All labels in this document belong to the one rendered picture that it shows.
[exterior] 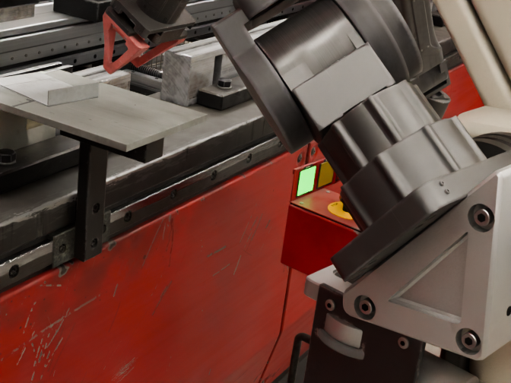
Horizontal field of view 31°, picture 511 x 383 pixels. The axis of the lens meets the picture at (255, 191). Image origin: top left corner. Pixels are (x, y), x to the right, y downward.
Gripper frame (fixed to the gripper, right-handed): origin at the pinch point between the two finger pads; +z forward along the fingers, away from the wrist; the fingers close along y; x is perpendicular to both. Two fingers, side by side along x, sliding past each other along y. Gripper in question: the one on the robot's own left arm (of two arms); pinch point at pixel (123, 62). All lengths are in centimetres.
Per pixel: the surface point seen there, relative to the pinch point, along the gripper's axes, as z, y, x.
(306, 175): 17.3, -42.0, 19.0
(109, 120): 5.6, 3.1, 4.2
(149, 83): 38, -57, -22
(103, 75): 18.1, -20.0, -12.1
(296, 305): 65, -79, 29
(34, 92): 12.0, 2.6, -7.7
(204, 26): 36, -88, -32
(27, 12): 8.2, -3.6, -18.5
